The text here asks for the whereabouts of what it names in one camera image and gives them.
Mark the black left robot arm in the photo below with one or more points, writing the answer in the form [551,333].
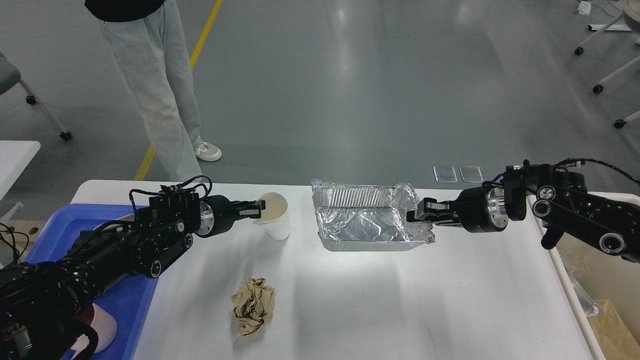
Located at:
[42,303]

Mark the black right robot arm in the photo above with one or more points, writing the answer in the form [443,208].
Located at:
[561,202]

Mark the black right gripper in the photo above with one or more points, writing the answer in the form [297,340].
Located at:
[477,210]

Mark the white paper cup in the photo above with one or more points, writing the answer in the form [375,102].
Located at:
[275,219]

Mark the grey chair at left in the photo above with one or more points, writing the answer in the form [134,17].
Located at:
[11,76]

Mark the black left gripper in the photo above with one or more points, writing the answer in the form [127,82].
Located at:
[217,214]

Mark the aluminium foil tray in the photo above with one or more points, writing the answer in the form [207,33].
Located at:
[368,218]

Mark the brown paper ball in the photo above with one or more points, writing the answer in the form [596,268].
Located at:
[252,305]

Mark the white plastic bin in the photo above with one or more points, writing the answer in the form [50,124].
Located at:
[603,277]

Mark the pink mug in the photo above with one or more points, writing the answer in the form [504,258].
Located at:
[102,323]

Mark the blue plastic tray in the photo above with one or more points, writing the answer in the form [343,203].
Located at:
[130,298]

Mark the white side table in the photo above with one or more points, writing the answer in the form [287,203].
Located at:
[15,155]

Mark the person in light jeans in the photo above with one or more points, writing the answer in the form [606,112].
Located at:
[148,45]

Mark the stainless steel rectangular container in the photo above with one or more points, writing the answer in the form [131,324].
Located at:
[127,218]

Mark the clear floor plate left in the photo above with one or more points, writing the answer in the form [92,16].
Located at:
[445,174]

